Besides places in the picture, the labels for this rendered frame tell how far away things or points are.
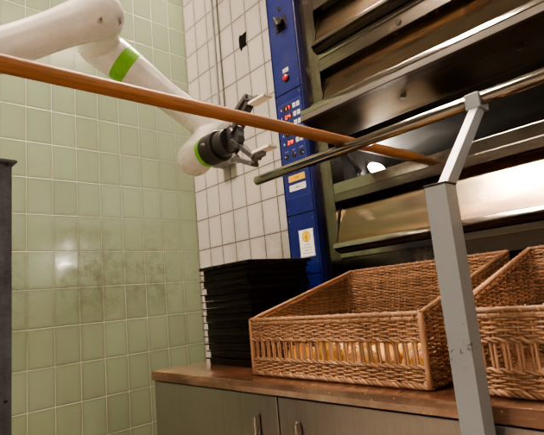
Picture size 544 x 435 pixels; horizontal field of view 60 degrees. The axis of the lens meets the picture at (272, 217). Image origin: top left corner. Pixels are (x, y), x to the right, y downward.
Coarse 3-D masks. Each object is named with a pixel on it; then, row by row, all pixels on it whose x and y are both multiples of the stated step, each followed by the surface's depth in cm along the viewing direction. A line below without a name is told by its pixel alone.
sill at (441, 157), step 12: (504, 132) 131; (516, 132) 129; (528, 132) 126; (540, 132) 124; (480, 144) 136; (492, 144) 133; (504, 144) 131; (432, 156) 147; (444, 156) 144; (384, 168) 159; (396, 168) 156; (408, 168) 153; (420, 168) 150; (348, 180) 170; (360, 180) 166; (372, 180) 163; (336, 192) 174
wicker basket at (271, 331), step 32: (480, 256) 130; (320, 288) 153; (352, 288) 161; (384, 288) 151; (256, 320) 130; (288, 320) 121; (320, 320) 112; (352, 320) 105; (384, 320) 99; (416, 320) 93; (256, 352) 130; (352, 352) 105; (384, 352) 99; (416, 352) 93; (448, 352) 98; (384, 384) 98; (416, 384) 93
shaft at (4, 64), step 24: (0, 72) 74; (24, 72) 76; (48, 72) 78; (72, 72) 80; (120, 96) 87; (144, 96) 89; (168, 96) 93; (240, 120) 105; (264, 120) 109; (336, 144) 128
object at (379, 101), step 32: (480, 32) 123; (512, 32) 119; (416, 64) 136; (448, 64) 133; (480, 64) 132; (512, 64) 132; (352, 96) 152; (384, 96) 150; (416, 96) 149; (320, 128) 172; (352, 128) 172
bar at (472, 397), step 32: (480, 96) 99; (384, 128) 116; (416, 128) 111; (320, 160) 131; (448, 160) 88; (448, 192) 80; (448, 224) 79; (448, 256) 79; (448, 288) 78; (448, 320) 78; (480, 352) 77; (480, 384) 75; (480, 416) 74
